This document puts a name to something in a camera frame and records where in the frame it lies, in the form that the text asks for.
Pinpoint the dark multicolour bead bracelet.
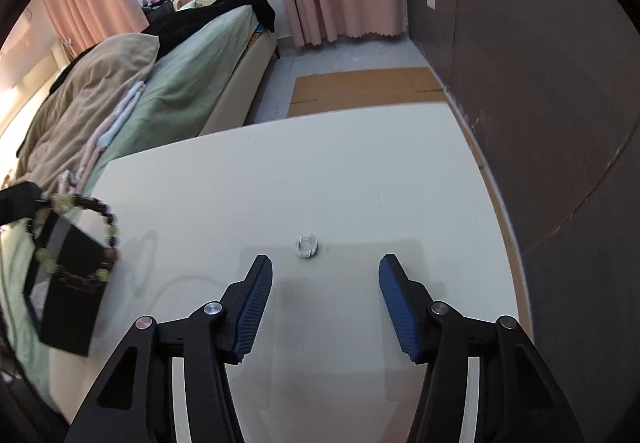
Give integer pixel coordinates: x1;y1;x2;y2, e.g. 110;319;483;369
25;192;121;285

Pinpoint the black jewelry box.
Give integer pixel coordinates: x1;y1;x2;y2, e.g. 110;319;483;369
23;211;118;356

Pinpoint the small silver ring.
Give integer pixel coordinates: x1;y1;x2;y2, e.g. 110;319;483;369
294;233;320;261

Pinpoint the beige comforter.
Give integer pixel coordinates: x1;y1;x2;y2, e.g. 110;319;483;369
13;33;160;195

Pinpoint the brown cardboard sheet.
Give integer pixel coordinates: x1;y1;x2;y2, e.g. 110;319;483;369
288;67;534;335

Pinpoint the black clothing on bed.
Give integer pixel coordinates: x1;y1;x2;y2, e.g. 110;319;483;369
14;0;278;159

